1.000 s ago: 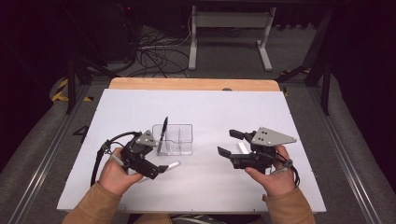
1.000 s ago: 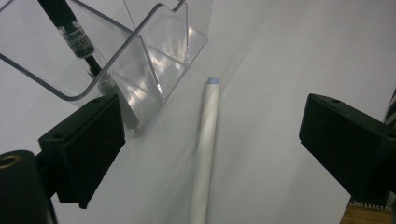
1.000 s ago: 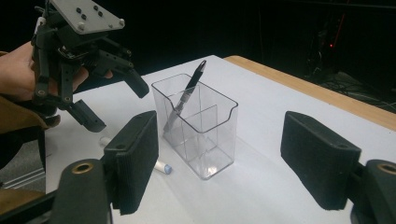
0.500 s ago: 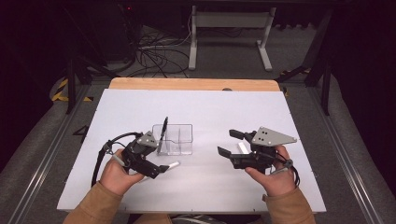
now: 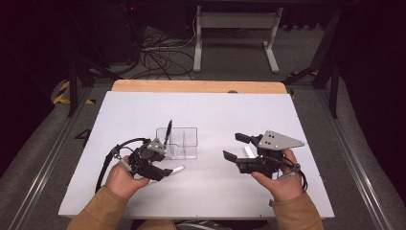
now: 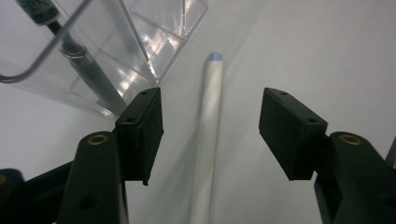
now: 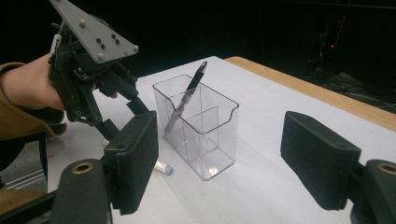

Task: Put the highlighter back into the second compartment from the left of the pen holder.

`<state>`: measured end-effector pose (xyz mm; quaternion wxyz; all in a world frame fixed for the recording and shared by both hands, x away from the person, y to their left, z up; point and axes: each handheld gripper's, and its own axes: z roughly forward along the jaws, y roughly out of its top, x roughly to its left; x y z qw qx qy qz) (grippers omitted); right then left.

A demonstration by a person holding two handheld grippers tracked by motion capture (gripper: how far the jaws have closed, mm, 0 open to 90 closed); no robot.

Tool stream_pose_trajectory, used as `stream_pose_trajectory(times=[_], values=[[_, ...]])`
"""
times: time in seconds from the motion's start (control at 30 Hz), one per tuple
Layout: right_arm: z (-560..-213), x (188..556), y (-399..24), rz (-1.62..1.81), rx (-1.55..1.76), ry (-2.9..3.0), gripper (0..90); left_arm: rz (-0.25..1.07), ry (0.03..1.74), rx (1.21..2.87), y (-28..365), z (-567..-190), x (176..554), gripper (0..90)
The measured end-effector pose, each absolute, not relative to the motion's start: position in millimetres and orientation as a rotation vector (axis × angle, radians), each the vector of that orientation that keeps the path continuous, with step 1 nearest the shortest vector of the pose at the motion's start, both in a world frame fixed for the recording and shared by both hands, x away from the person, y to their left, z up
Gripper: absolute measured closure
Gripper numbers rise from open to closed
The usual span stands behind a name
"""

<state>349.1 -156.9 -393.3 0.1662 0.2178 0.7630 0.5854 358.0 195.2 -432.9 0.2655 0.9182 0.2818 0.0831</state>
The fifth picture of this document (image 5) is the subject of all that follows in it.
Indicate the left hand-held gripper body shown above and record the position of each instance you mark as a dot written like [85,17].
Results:
[143,159]

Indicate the black retractable pen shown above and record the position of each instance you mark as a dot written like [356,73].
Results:
[168,132]

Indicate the white metal stand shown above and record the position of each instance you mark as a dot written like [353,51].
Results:
[236,19]

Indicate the metal floor rail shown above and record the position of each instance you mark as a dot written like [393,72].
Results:
[354,166]
[48,159]

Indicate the clear plastic pen holder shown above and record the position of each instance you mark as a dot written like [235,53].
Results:
[185,143]

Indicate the person's right hand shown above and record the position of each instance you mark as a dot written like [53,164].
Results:
[285,183]

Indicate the person's shoe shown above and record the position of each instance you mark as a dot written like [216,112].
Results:
[201,225]

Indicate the white table sheet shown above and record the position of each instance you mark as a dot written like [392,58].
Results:
[207,111]

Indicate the yellow black floor tape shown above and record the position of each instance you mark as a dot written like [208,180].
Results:
[62,94]

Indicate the person's left hand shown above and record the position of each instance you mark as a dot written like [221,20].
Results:
[123,182]

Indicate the black metal stand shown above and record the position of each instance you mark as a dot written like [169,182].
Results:
[333,83]
[72,83]

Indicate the white rectangular eraser stick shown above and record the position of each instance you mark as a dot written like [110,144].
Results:
[249,152]

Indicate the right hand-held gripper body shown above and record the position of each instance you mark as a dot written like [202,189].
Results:
[274,142]

